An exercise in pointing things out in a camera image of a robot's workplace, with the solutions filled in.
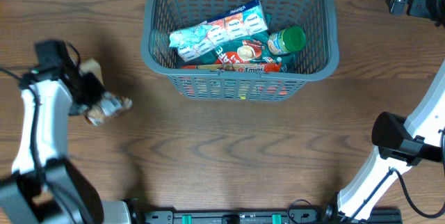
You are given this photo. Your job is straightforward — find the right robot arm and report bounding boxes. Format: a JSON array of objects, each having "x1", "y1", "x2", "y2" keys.
[{"x1": 322, "y1": 0, "x2": 444, "y2": 223}]

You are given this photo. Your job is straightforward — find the green coffee bag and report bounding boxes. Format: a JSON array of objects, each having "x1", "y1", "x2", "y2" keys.
[{"x1": 194, "y1": 31, "x2": 296, "y2": 72}]

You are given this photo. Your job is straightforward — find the grey plastic basket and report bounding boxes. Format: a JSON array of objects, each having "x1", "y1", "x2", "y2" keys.
[{"x1": 140, "y1": 0, "x2": 340, "y2": 102}]

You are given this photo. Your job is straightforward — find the small teal packet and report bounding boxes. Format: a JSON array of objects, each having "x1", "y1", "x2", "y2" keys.
[{"x1": 169, "y1": 24, "x2": 211, "y2": 48}]

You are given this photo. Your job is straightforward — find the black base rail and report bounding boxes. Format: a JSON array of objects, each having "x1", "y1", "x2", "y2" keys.
[{"x1": 131, "y1": 208, "x2": 403, "y2": 224}]

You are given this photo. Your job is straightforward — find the Kleenex tissue pack strip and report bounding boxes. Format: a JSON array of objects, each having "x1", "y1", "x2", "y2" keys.
[{"x1": 171, "y1": 0, "x2": 268, "y2": 62}]

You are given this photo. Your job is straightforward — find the green lidded jar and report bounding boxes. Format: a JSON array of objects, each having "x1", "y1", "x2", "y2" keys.
[{"x1": 267, "y1": 26, "x2": 306, "y2": 56}]

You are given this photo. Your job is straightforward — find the orange spaghetti pack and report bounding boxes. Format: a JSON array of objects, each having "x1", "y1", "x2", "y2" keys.
[{"x1": 181, "y1": 63, "x2": 282, "y2": 72}]

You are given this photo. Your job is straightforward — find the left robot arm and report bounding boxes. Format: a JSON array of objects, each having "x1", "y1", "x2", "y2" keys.
[{"x1": 1, "y1": 40, "x2": 138, "y2": 224}]

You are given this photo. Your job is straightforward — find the beige snack pouch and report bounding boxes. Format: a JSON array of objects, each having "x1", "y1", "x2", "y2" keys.
[{"x1": 80, "y1": 59, "x2": 133, "y2": 126}]

